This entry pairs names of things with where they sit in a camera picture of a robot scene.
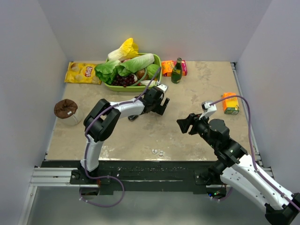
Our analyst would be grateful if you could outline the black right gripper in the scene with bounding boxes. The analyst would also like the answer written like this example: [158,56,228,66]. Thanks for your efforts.
[176,112,218,149]

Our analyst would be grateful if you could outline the black earbud charging case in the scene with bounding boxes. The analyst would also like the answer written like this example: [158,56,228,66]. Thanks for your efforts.
[128,115,139,121]

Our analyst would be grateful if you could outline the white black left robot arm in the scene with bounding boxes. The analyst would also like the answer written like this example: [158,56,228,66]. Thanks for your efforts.
[80,84,169,184]

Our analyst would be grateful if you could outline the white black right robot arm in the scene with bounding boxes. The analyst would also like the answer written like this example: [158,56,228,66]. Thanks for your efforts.
[177,113,300,225]

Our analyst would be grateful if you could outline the green plastic basket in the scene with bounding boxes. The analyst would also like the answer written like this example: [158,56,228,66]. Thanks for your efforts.
[104,54,161,92]

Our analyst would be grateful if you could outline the green glass bottle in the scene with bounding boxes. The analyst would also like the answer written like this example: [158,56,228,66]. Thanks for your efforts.
[171,58,183,83]

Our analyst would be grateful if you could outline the round green cabbage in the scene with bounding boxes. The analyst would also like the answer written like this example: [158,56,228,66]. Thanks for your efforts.
[146,64,160,80]

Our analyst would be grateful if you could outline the brown onion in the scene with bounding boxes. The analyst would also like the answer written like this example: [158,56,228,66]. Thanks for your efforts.
[136,69,149,80]

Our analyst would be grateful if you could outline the orange pink snack box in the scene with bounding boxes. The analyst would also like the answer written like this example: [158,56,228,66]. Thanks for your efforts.
[161,60,188,77]

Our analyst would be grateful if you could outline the dark red grapes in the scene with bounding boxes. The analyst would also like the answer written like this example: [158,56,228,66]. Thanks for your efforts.
[111,75,137,87]

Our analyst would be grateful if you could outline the orange juice carton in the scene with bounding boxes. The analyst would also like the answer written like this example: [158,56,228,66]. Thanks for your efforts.
[222,97,240,115]

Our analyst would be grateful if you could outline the pale romaine lettuce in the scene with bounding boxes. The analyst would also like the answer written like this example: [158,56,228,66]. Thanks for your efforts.
[117,53,155,76]

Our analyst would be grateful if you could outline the green lettuce leaf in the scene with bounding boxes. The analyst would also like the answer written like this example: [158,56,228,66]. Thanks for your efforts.
[94,60,121,85]

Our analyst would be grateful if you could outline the yellow napa cabbage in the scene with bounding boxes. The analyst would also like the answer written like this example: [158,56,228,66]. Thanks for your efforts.
[107,37,139,61]

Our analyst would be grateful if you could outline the yellow Lays chips bag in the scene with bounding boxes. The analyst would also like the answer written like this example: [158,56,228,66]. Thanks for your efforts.
[64,62,101,84]

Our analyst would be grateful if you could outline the brown topped beige cup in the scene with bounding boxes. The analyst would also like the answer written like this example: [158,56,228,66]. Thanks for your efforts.
[54,99,83,126]

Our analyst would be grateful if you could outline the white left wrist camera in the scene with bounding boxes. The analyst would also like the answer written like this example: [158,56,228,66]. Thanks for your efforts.
[157,84,168,93]

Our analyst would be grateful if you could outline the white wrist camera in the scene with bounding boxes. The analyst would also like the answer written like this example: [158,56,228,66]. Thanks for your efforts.
[199,101,217,119]
[157,84,168,93]

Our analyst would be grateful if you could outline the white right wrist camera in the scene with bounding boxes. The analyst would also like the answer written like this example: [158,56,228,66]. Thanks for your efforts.
[199,101,217,119]

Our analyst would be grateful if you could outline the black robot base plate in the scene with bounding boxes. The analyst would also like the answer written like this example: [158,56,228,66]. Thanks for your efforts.
[70,161,229,199]

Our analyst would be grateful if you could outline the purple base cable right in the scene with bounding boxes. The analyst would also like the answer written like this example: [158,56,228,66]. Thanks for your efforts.
[210,186,234,202]

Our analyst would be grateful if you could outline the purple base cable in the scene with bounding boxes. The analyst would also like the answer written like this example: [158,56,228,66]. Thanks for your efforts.
[79,175,125,208]
[210,186,234,202]

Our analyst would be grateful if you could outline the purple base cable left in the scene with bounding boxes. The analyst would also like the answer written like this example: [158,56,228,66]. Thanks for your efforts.
[79,175,125,208]

